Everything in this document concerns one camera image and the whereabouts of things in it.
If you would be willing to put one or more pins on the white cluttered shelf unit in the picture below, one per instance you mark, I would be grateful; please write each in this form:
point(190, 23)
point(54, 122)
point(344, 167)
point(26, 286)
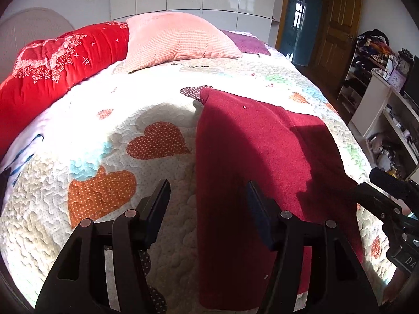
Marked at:
point(379, 104)

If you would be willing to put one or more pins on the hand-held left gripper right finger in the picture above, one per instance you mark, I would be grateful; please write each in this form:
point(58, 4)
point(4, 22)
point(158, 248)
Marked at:
point(258, 209)

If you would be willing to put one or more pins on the red floral comforter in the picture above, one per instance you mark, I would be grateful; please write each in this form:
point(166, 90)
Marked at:
point(55, 68)

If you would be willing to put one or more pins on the teal door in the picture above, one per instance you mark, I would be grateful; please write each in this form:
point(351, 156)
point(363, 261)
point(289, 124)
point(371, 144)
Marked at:
point(296, 23)

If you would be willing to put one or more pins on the black monitor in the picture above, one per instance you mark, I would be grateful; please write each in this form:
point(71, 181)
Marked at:
point(413, 81)

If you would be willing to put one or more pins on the heart-patterned quilted bedspread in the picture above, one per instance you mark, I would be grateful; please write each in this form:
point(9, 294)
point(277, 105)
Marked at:
point(131, 111)

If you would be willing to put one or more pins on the wooden door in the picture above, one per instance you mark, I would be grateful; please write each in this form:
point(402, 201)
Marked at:
point(337, 29)

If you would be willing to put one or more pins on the ornate black table clock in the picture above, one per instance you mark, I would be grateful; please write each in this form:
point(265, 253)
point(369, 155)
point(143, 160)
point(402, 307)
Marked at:
point(405, 63)

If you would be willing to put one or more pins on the pink textured pillow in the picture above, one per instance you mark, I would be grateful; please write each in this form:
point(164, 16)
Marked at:
point(176, 36)

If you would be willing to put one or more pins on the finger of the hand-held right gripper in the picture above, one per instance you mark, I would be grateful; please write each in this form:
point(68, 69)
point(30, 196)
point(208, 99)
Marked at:
point(392, 180)
point(376, 199)

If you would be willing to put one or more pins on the person's right hand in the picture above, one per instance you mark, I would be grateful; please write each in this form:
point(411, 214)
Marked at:
point(394, 284)

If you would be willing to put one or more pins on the purple cloth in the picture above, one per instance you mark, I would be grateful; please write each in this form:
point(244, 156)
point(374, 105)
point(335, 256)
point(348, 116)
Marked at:
point(248, 44)

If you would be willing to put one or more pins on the white blue-printed bed sheet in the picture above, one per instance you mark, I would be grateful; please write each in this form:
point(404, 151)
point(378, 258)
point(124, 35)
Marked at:
point(19, 150)

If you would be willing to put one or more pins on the purple square clock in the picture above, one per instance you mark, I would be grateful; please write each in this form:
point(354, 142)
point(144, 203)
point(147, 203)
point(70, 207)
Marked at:
point(397, 79)

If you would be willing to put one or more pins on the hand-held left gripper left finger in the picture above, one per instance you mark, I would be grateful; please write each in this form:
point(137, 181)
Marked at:
point(157, 202)

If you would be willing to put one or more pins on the white bed headboard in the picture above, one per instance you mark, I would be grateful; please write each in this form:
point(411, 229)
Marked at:
point(29, 36)

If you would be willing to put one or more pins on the dark red sweater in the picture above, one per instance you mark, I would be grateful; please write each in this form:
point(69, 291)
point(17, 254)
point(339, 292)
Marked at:
point(255, 144)

